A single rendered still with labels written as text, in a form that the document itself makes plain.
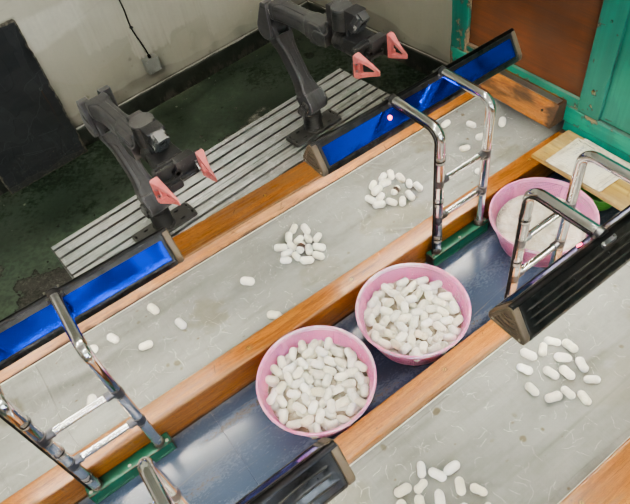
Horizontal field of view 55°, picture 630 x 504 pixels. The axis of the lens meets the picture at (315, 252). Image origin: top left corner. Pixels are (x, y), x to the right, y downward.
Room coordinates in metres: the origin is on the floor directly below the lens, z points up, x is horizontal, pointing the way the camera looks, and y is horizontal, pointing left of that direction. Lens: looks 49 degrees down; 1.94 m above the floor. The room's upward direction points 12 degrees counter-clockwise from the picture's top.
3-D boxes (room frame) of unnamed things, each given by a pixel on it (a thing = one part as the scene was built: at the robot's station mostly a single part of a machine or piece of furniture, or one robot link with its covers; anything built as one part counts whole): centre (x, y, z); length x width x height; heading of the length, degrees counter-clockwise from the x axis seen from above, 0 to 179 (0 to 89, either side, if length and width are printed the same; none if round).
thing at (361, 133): (1.15, -0.31, 1.08); 0.62 x 0.08 x 0.07; 117
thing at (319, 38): (1.48, -0.18, 1.12); 0.12 x 0.09 x 0.12; 32
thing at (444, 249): (1.08, -0.34, 0.90); 0.20 x 0.19 x 0.45; 117
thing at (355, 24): (1.40, -0.23, 1.13); 0.07 x 0.06 x 0.11; 122
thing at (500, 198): (0.98, -0.59, 0.72); 0.27 x 0.27 x 0.10
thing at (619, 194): (1.08, -0.78, 0.77); 0.33 x 0.15 x 0.01; 27
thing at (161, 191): (1.00, 0.28, 1.07); 0.09 x 0.07 x 0.07; 32
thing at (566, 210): (0.72, -0.52, 0.90); 0.20 x 0.19 x 0.45; 117
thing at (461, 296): (0.78, -0.20, 0.72); 0.27 x 0.27 x 0.10
